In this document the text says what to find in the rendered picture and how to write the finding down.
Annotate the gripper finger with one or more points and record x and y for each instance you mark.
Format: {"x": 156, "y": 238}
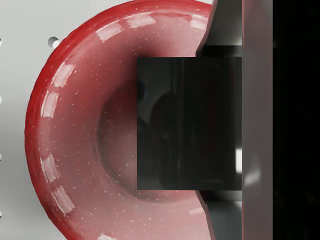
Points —
{"x": 225, "y": 25}
{"x": 225, "y": 217}

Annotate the red mug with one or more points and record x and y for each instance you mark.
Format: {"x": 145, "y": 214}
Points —
{"x": 75, "y": 125}

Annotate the grey cube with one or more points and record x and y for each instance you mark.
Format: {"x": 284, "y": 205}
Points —
{"x": 187, "y": 125}

